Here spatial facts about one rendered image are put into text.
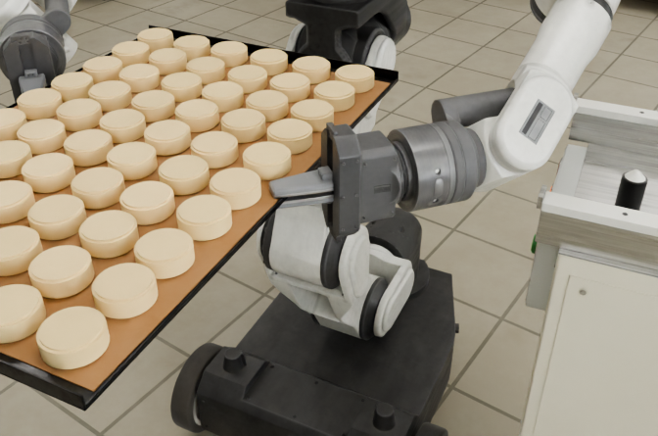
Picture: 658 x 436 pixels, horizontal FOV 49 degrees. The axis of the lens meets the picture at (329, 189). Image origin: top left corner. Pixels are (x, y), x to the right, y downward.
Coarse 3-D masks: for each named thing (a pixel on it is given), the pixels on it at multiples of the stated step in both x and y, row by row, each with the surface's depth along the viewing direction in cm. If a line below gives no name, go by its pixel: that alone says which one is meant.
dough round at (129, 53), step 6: (126, 42) 101; (132, 42) 101; (138, 42) 101; (114, 48) 99; (120, 48) 99; (126, 48) 99; (132, 48) 99; (138, 48) 99; (144, 48) 99; (114, 54) 99; (120, 54) 98; (126, 54) 98; (132, 54) 98; (138, 54) 98; (144, 54) 99; (120, 60) 98; (126, 60) 98; (132, 60) 98; (138, 60) 99; (144, 60) 99; (126, 66) 99
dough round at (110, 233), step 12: (96, 216) 66; (108, 216) 66; (120, 216) 66; (132, 216) 66; (84, 228) 64; (96, 228) 64; (108, 228) 64; (120, 228) 64; (132, 228) 65; (84, 240) 63; (96, 240) 63; (108, 240) 63; (120, 240) 63; (132, 240) 65; (96, 252) 63; (108, 252) 63; (120, 252) 64
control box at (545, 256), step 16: (576, 160) 109; (560, 176) 105; (576, 176) 105; (560, 192) 102; (544, 256) 97; (544, 272) 99; (528, 288) 101; (544, 288) 100; (528, 304) 102; (544, 304) 101
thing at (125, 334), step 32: (288, 64) 100; (96, 128) 84; (160, 160) 78; (64, 192) 73; (0, 224) 68; (160, 224) 68; (128, 256) 64; (224, 256) 64; (160, 288) 61; (192, 288) 61; (128, 320) 57; (160, 320) 57; (0, 352) 55; (32, 352) 55; (128, 352) 55; (96, 384) 52
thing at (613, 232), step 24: (552, 192) 91; (552, 216) 89; (576, 216) 88; (600, 216) 87; (624, 216) 86; (648, 216) 86; (552, 240) 91; (576, 240) 90; (600, 240) 88; (624, 240) 87; (648, 240) 86; (648, 264) 87
